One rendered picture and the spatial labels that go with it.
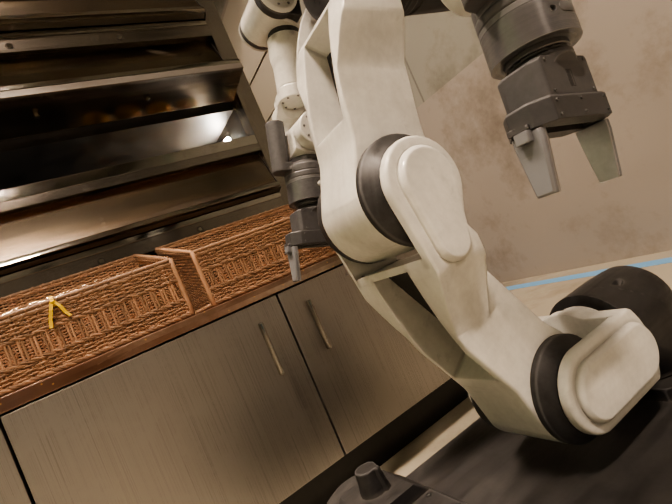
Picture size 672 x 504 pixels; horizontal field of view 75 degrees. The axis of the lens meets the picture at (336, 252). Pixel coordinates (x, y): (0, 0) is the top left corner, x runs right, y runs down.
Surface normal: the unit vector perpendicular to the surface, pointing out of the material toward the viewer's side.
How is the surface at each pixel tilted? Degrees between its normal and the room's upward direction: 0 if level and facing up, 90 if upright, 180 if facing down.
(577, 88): 90
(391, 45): 115
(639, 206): 90
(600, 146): 83
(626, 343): 90
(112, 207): 70
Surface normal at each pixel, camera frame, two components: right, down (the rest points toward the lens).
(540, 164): -0.84, 0.22
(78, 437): 0.47, -0.22
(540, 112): -0.27, 0.00
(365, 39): 0.53, 0.21
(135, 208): 0.30, -0.52
